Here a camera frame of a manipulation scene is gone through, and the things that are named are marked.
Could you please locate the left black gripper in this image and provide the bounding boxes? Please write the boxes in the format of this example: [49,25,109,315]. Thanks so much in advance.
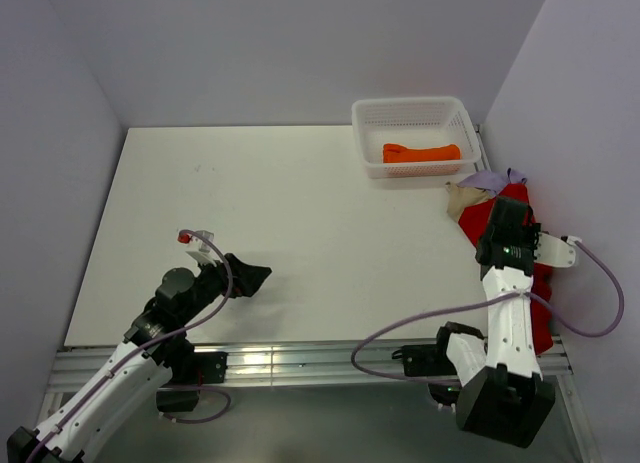
[179,251,270,324]

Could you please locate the red t-shirt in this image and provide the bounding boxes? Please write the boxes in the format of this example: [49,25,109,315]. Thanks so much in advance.
[457,181,555,357]

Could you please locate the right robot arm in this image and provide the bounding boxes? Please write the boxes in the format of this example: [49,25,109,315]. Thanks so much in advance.
[432,197,555,448]

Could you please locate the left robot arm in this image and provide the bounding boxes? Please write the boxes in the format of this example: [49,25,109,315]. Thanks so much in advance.
[7,254,272,462]

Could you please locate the purple t-shirt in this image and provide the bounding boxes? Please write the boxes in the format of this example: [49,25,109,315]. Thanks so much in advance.
[458,168,527,196]

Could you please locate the beige t-shirt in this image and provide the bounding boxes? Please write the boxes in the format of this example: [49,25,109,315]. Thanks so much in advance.
[445,182,492,222]

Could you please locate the white plastic basket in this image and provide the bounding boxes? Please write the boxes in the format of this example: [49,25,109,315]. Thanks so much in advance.
[352,96,482,179]

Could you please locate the rolled orange t-shirt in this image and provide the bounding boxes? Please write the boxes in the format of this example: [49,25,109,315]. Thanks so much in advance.
[382,143,461,164]

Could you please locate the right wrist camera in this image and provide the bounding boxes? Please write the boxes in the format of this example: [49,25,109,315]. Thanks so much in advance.
[534,232,582,269]

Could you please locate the aluminium rail frame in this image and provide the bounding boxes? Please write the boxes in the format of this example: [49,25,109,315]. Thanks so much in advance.
[37,335,602,462]

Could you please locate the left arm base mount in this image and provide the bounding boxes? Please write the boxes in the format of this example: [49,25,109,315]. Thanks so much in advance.
[155,351,228,414]

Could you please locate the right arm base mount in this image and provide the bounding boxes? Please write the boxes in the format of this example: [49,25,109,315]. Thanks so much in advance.
[391,344,460,408]

